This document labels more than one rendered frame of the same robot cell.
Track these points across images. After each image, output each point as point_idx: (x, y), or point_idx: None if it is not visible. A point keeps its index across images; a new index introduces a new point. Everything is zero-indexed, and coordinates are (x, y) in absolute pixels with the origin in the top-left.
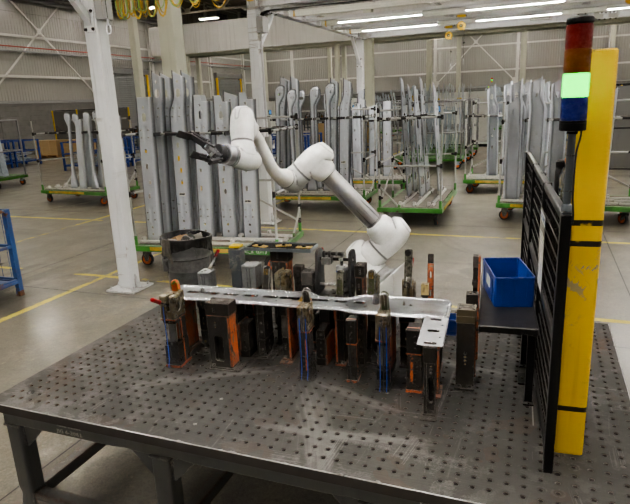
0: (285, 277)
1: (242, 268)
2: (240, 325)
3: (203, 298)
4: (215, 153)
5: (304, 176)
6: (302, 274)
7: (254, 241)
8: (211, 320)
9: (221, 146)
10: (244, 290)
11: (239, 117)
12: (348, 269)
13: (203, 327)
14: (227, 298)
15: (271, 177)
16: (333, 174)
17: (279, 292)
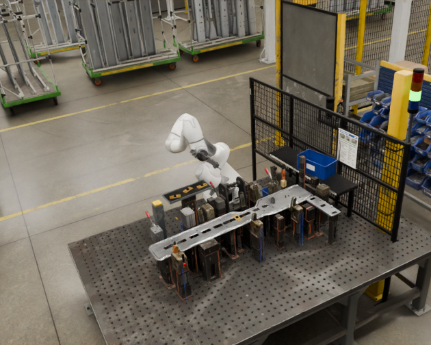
0: (213, 210)
1: (186, 216)
2: None
3: (185, 247)
4: (208, 157)
5: None
6: (219, 203)
7: (163, 194)
8: (208, 257)
9: (206, 151)
10: (194, 229)
11: (196, 126)
12: (244, 189)
13: None
14: (209, 239)
15: (181, 150)
16: None
17: (215, 220)
